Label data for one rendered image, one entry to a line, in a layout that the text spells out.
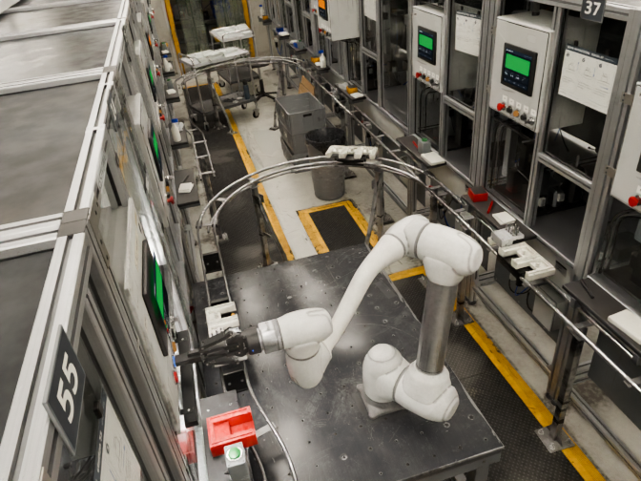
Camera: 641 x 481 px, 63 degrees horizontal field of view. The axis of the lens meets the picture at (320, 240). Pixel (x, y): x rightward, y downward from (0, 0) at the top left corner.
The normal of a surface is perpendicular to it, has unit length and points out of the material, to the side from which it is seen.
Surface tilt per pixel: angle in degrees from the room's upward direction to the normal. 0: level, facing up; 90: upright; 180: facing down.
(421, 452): 0
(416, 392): 76
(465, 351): 0
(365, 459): 0
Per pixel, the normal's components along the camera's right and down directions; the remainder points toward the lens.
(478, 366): -0.09, -0.83
